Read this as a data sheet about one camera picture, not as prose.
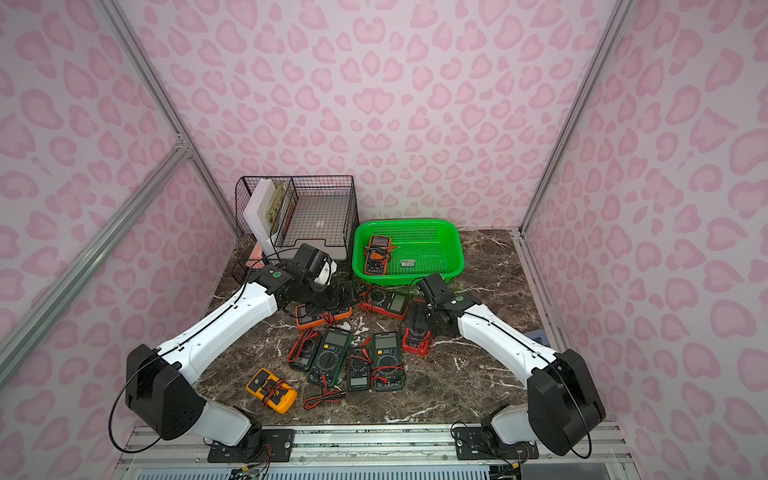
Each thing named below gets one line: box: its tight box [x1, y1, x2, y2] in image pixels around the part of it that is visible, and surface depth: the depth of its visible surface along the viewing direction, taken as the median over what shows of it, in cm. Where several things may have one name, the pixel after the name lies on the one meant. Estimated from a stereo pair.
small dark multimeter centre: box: [346, 349, 372, 391], surface depth 84 cm
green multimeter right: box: [372, 332, 403, 391], surface depth 86 cm
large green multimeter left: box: [307, 328, 353, 389], surface depth 87 cm
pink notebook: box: [246, 242, 265, 269], surface depth 105 cm
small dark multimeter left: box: [287, 328, 322, 372], surface depth 88 cm
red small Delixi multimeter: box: [402, 299, 434, 356], surface depth 87 cm
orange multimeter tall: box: [363, 235, 399, 275], surface depth 109 cm
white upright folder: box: [244, 178, 279, 259], surface depth 96 cm
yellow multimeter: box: [246, 368, 298, 415], surface depth 80 cm
